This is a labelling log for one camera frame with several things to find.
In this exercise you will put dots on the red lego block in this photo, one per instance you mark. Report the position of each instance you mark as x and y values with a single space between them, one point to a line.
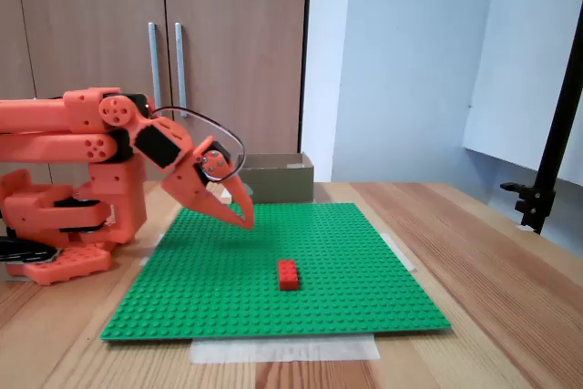
289 275

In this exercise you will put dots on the brown cardboard box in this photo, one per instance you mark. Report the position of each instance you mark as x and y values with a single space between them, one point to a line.
282 184

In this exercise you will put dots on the green lego baseplate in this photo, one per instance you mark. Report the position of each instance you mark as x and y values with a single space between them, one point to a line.
319 248

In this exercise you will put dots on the white paper sheet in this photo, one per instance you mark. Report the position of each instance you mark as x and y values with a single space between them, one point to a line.
226 194

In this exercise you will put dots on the brown wooden cabinet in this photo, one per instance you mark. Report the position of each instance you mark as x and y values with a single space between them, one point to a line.
228 20

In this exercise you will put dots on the wide masking tape strip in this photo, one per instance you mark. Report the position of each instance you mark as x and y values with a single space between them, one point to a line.
273 352

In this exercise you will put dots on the small white tape piece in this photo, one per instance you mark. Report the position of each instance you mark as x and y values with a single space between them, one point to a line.
527 228

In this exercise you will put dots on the white wall panel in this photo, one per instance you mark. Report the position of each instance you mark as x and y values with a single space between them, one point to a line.
524 65

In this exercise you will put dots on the black camera stand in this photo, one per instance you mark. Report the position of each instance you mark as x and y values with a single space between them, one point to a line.
553 147

